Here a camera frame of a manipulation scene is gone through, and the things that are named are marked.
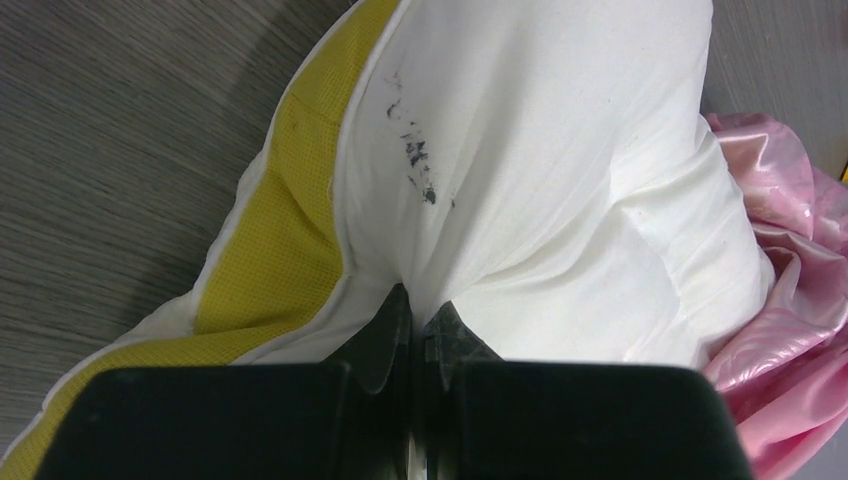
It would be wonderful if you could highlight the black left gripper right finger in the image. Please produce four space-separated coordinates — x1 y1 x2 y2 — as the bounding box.
423 304 753 479

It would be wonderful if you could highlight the white yellow-edged pillow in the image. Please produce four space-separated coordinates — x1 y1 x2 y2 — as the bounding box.
1 1 775 479

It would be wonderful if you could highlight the pink floral pillowcase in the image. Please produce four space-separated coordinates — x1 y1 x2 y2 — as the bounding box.
704 114 847 479

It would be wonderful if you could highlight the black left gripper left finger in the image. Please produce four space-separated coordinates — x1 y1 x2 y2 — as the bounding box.
36 285 411 479

